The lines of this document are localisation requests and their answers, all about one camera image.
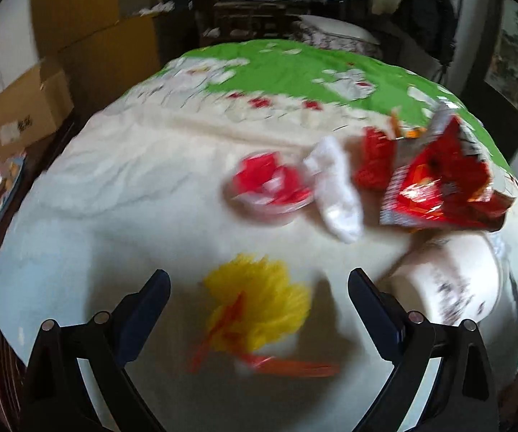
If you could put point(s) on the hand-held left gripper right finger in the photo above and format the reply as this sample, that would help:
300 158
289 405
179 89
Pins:
376 315

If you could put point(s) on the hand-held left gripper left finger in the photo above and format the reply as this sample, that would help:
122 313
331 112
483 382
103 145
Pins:
144 312

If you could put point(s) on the large red foil snack bag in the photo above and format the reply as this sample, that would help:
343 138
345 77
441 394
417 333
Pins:
443 175

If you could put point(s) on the white tissue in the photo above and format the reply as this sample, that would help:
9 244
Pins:
335 189

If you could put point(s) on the small red snack packet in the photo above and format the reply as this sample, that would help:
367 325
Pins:
373 162

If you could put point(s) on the red white wrapper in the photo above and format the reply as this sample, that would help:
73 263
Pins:
263 184

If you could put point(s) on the small brown cardboard box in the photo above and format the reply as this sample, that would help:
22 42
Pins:
25 108

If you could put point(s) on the black hanging jacket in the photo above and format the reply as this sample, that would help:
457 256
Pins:
425 18

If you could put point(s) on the wooden wardrobe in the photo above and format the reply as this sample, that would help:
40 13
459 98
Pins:
88 31

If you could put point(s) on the dark wooden cabinet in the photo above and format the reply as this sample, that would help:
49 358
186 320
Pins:
245 20

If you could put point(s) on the framed wall picture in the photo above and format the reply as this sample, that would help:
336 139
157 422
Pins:
511 54

